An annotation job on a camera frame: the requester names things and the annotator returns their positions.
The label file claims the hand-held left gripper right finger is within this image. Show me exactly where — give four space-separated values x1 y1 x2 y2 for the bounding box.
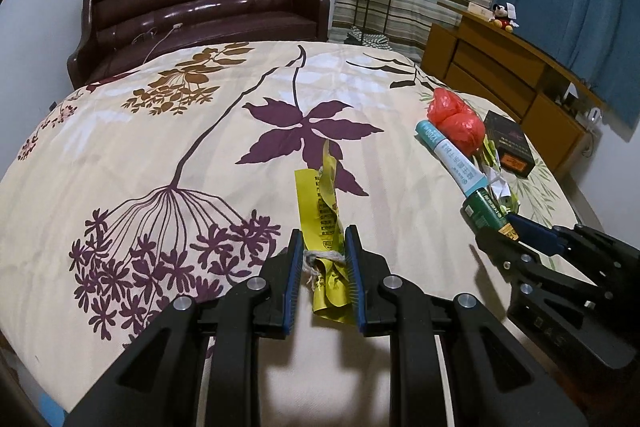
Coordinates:
344 227 591 427

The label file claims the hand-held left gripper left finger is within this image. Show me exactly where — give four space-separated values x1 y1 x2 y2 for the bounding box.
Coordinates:
65 228 306 427

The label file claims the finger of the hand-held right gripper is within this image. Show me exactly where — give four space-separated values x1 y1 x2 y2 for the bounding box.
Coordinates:
474 231 601 303
506 213 640 280

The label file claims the green bottle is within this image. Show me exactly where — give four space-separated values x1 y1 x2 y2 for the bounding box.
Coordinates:
461 189 521 238

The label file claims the yellow wrapper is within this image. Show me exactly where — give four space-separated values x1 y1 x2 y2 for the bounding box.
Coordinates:
294 139 358 324

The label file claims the green white thin wrapper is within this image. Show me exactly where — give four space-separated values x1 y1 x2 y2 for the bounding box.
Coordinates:
480 139 518 212

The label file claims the dark flat box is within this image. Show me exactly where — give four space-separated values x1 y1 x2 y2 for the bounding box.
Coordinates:
482 110 536 179

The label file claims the light blue rolled packet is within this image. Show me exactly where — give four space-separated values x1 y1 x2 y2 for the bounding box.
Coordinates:
415 120 487 198

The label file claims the red plastic bag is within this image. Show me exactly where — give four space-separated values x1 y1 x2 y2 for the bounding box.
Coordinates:
426 88 487 156

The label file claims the wooden cabinet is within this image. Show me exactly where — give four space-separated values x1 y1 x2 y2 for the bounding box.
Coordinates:
421 9 608 172

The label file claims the floral bed blanket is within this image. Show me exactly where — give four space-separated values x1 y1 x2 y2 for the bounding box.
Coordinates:
0 41 586 427

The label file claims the mouse plush toy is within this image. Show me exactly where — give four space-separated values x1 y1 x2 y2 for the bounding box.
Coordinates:
489 2 520 32

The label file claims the checked cloth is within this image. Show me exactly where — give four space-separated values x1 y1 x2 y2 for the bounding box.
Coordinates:
345 27 390 50

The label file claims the light blue object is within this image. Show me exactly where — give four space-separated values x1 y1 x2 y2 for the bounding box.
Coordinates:
40 394 68 427

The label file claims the white cable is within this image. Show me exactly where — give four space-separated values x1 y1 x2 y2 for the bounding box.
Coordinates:
132 23 183 62

